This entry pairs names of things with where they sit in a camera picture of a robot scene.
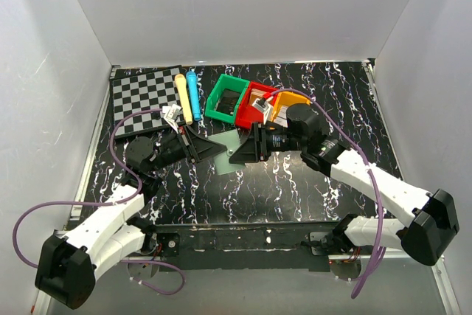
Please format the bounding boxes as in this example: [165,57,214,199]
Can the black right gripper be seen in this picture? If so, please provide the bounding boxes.
[229,121,305,163]

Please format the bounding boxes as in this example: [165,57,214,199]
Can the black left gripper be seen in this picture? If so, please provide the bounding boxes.
[149,125,227,173]

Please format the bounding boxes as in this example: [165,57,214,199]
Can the mint green card holder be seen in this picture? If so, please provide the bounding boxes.
[208,129,246,175]

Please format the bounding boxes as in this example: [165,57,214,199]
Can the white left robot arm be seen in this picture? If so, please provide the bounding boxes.
[35,127,226,309]

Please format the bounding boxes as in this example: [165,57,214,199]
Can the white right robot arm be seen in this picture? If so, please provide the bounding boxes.
[229,103,459,266]

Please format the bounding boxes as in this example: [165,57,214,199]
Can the white cards in orange bin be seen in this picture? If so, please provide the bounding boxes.
[274,105,288,128]

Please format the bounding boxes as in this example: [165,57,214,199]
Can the black cards in green bin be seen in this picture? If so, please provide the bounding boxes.
[215,89,240,115]

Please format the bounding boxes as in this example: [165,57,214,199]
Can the tan cards in red bin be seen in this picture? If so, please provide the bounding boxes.
[249,89,272,105]

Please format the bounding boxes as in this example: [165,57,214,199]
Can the red plastic bin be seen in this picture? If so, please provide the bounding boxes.
[235,81,276,129]

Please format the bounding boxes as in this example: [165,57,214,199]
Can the orange plastic bin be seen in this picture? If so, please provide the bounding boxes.
[271,91,310,122]

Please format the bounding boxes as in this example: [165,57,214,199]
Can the green plastic bin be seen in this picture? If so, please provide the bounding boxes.
[205,74,249,124]

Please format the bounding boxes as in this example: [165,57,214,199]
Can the cream yellow marker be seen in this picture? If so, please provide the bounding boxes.
[174,74,193,125]

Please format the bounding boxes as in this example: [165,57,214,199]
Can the blue marker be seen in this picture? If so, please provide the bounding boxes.
[186,70,201,122]

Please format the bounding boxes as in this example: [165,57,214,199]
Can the black grey checkerboard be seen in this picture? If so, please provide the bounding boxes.
[111,66,185,139]

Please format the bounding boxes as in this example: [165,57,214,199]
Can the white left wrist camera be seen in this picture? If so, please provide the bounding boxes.
[162,104,181,132]

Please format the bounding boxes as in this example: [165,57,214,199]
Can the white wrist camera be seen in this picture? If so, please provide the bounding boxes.
[162,104,181,132]
[251,97,274,124]

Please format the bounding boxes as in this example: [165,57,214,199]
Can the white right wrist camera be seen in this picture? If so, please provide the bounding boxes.
[251,97,274,124]

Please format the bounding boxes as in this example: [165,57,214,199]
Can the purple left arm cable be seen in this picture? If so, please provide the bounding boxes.
[12,108,186,296]

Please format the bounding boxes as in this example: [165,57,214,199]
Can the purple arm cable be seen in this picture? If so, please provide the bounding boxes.
[12,108,186,296]
[263,88,388,300]

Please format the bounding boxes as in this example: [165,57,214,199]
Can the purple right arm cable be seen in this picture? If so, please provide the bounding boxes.
[263,88,388,300]

